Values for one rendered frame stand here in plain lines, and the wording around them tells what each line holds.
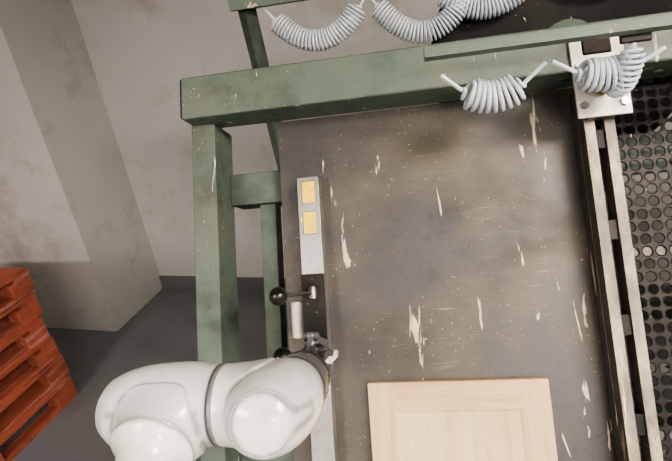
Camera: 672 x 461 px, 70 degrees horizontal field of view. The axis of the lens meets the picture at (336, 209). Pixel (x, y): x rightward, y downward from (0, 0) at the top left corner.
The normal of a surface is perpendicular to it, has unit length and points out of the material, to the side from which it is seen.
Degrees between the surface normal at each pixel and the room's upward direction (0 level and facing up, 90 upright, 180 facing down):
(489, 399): 60
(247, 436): 67
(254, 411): 51
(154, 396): 11
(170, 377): 7
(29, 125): 90
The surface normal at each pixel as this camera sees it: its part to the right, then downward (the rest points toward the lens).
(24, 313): 0.96, -0.03
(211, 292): -0.17, -0.11
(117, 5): -0.26, 0.40
